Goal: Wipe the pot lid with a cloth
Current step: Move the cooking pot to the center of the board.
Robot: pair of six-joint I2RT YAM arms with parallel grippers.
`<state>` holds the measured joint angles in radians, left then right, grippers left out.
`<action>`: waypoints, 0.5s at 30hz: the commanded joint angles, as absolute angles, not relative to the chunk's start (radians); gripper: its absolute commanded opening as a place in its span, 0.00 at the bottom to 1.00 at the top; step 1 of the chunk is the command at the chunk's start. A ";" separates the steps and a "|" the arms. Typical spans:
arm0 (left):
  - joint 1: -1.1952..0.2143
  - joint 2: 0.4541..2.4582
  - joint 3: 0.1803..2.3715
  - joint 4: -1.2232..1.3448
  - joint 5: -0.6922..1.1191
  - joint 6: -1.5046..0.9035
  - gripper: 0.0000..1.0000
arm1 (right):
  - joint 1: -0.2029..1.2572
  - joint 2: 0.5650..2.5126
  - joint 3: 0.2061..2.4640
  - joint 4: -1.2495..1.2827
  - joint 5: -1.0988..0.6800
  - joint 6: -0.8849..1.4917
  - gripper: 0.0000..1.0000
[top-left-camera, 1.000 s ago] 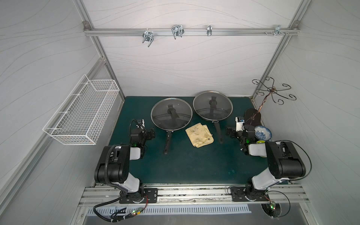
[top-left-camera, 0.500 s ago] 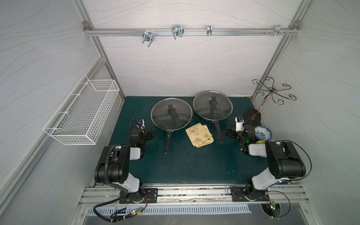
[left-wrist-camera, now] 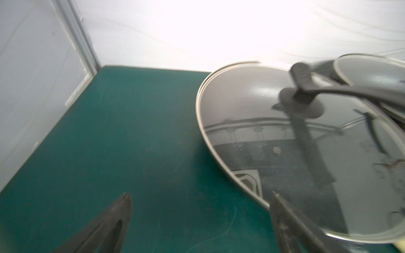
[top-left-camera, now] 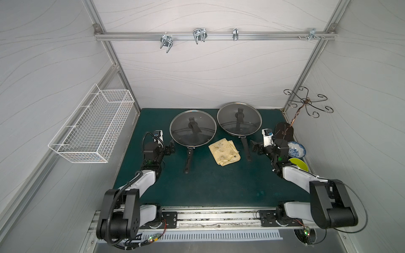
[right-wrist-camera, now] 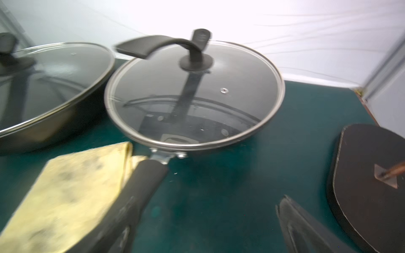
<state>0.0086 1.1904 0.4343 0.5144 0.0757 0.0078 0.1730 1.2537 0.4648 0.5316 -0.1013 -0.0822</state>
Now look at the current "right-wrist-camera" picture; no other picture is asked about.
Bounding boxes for right black frying pan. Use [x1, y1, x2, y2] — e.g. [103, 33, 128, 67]
[68, 116, 267, 253]

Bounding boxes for black base copper hook stand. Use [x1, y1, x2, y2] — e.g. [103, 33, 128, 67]
[327, 124, 405, 253]

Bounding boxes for yellow cleaning cloth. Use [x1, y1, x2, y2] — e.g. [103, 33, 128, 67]
[1, 142, 146, 253]

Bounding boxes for left black frying pan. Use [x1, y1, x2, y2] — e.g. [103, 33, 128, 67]
[1, 59, 124, 156]

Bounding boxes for black frying pan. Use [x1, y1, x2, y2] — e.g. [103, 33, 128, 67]
[68, 116, 267, 253]
[1, 59, 124, 156]

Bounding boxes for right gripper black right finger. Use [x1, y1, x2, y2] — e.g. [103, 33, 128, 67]
[276, 195, 354, 253]

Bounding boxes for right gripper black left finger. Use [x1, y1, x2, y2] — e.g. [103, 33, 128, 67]
[107, 225, 135, 253]

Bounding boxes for glass pot lid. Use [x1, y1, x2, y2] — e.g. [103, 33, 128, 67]
[1, 33, 115, 136]
[104, 28, 286, 152]

